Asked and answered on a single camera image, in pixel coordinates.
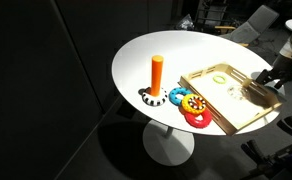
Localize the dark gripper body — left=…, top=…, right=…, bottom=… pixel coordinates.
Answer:
left=269, top=54, right=292, bottom=82

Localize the wooden tray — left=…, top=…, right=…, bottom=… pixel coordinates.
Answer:
left=178, top=62, right=283, bottom=137

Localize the grey chair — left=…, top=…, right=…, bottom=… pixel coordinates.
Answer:
left=214, top=4, right=280, bottom=48

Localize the orange stacking peg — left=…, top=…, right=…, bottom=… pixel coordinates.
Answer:
left=149, top=54, right=165, bottom=98

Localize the clear transparent ring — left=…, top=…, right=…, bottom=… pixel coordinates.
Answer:
left=227, top=84, right=250, bottom=101

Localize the black clamp handle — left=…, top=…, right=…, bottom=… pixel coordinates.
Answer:
left=276, top=115, right=292, bottom=138

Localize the light green ring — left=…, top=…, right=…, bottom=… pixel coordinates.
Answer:
left=212, top=74, right=228, bottom=85

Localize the yellow patterned ring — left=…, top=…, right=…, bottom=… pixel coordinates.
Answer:
left=181, top=93, right=207, bottom=116

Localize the red ring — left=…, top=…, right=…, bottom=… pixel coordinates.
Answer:
left=183, top=108, right=213, bottom=129

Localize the blue ring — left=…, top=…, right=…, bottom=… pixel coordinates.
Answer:
left=168, top=87, right=194, bottom=107

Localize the black and white base ring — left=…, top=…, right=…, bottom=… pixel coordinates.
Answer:
left=141, top=86, right=169, bottom=107

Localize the white table pedestal base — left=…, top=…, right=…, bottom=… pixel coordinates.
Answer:
left=142, top=119, right=196, bottom=167

